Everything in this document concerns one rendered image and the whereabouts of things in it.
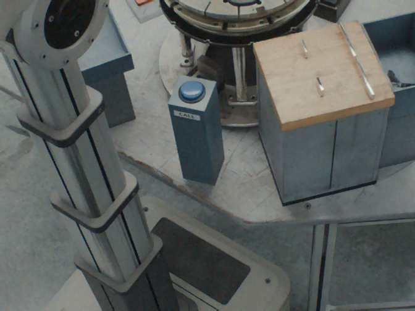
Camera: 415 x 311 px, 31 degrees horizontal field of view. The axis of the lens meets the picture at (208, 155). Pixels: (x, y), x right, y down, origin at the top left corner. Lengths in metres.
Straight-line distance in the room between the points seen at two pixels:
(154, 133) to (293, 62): 0.41
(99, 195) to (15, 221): 1.21
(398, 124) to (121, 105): 0.57
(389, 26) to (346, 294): 1.04
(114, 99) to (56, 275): 0.94
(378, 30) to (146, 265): 0.67
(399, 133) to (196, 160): 0.39
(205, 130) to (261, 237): 1.02
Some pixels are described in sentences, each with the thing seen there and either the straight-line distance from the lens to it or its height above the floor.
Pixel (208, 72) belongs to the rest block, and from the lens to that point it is 1.62.
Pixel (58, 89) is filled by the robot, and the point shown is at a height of 1.26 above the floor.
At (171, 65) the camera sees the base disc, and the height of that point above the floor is 0.80.
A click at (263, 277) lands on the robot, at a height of 0.26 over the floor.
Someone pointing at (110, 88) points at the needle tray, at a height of 0.91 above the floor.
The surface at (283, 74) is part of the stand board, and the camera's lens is 1.33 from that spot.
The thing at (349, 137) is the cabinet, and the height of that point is 0.97.
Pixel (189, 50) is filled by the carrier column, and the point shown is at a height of 0.83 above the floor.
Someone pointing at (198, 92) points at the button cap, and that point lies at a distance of 1.34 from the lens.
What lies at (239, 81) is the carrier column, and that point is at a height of 0.88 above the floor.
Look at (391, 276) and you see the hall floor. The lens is 2.32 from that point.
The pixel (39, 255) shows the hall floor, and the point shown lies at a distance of 2.44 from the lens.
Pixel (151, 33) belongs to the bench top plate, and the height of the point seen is 0.78.
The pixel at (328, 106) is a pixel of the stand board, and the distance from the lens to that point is 1.29.
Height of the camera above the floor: 2.09
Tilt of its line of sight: 56 degrees down
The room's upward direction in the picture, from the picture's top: 8 degrees counter-clockwise
